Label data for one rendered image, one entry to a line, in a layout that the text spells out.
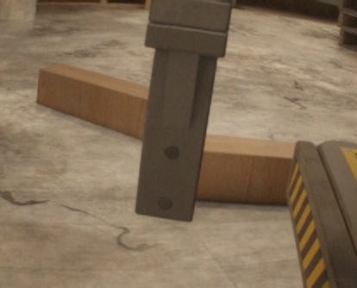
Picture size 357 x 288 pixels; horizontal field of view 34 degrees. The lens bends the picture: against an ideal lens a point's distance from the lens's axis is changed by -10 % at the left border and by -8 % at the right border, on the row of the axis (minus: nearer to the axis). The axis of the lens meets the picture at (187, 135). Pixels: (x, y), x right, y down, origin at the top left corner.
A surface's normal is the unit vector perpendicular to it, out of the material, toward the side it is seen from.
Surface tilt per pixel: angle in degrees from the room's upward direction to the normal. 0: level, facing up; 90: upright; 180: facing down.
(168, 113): 120
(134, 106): 90
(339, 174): 0
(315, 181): 0
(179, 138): 90
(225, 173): 90
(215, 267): 0
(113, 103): 90
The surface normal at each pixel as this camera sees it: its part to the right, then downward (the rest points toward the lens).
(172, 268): 0.14, -0.94
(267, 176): 0.11, 0.33
